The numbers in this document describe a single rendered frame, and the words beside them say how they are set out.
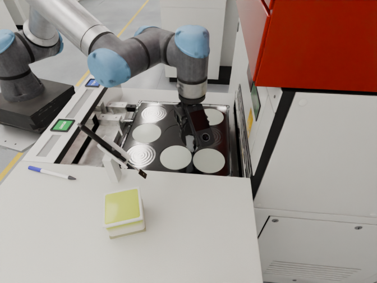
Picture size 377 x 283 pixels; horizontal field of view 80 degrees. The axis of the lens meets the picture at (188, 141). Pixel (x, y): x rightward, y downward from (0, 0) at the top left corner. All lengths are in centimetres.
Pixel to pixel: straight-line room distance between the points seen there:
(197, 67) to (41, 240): 49
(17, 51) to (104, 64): 65
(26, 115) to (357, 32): 99
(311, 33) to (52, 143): 70
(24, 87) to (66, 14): 59
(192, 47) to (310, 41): 22
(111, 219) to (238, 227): 26
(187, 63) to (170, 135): 33
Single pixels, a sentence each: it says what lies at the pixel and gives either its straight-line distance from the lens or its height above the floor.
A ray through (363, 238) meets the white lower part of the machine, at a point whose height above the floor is 68.
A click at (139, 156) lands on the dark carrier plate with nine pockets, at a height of 90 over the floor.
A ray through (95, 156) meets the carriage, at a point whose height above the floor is 88.
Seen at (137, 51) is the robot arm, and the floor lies 124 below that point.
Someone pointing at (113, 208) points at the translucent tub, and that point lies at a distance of 48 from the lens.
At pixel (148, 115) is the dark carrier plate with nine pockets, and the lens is 88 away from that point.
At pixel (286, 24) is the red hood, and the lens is 39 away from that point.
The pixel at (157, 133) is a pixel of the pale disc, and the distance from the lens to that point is 79.
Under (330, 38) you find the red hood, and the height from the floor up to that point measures 131.
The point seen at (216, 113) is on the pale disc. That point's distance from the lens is 88.
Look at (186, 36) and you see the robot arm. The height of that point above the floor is 126.
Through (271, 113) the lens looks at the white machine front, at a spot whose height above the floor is 116.
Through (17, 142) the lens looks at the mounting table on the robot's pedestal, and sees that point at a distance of 109.
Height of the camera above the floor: 143
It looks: 45 degrees down
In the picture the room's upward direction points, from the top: straight up
